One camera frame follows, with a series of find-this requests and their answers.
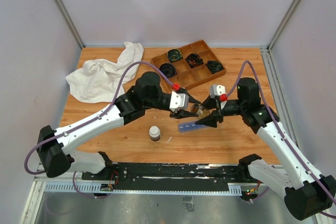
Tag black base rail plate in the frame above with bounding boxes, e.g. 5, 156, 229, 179
81, 163, 257, 192

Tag white cap dark bottle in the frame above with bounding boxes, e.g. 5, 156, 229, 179
149, 126, 161, 142

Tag clear jar of pills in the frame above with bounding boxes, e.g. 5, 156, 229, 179
191, 104, 210, 120

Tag blue weekly pill organizer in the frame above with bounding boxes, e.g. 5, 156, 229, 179
178, 121, 207, 133

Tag rolled belt middle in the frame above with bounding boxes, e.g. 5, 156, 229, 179
185, 54, 203, 68

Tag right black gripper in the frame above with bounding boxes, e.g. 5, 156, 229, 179
195, 94, 246, 127

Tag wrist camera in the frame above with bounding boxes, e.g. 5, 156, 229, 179
209, 84, 226, 99
169, 91, 189, 112

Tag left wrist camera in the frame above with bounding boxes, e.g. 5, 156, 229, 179
169, 91, 189, 112

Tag rolled belt right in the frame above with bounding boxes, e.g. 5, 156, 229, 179
206, 60, 224, 74

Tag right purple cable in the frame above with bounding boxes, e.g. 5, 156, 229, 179
219, 60, 336, 219

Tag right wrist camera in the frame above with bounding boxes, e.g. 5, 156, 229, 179
209, 84, 226, 99

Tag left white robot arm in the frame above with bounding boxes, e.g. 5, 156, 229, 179
37, 71, 199, 180

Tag white crumpled cloth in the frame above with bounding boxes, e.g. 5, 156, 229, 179
66, 41, 144, 103

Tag purple cable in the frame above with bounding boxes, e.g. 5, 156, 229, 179
219, 60, 336, 219
24, 61, 181, 199

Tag rolled belt back left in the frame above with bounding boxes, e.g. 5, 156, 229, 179
166, 48, 183, 63

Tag wooden compartment tray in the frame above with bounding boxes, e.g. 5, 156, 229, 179
151, 40, 226, 90

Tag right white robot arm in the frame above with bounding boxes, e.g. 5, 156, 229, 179
197, 78, 335, 220

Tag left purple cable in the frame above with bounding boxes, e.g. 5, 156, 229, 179
24, 61, 181, 199

